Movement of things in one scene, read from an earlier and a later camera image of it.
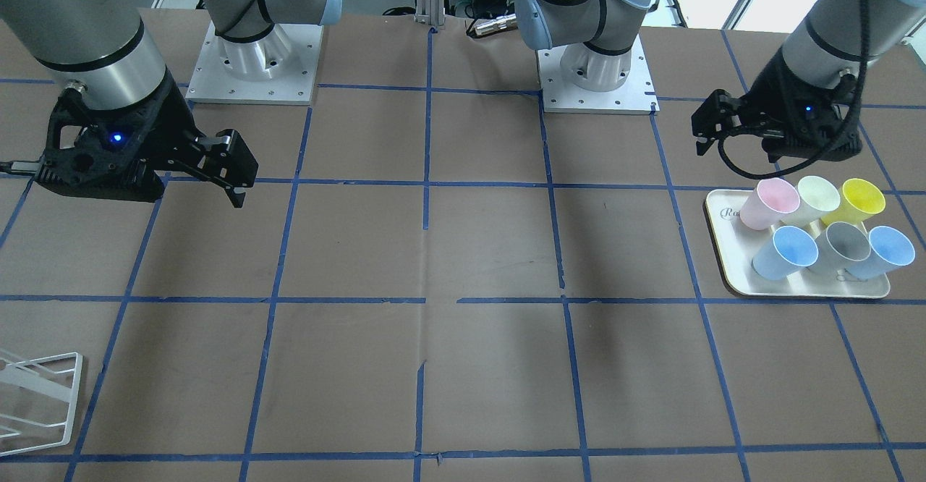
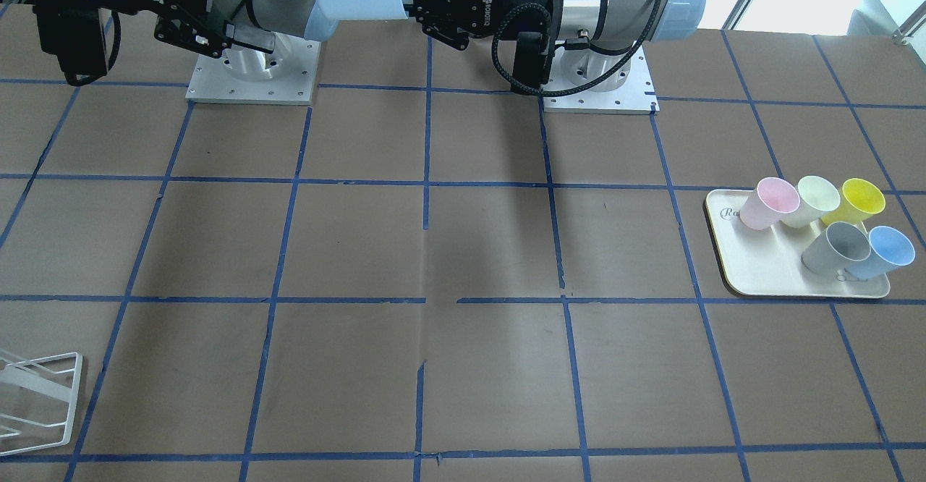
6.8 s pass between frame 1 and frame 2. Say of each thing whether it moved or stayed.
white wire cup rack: stayed
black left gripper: moved
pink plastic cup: stayed
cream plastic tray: stayed
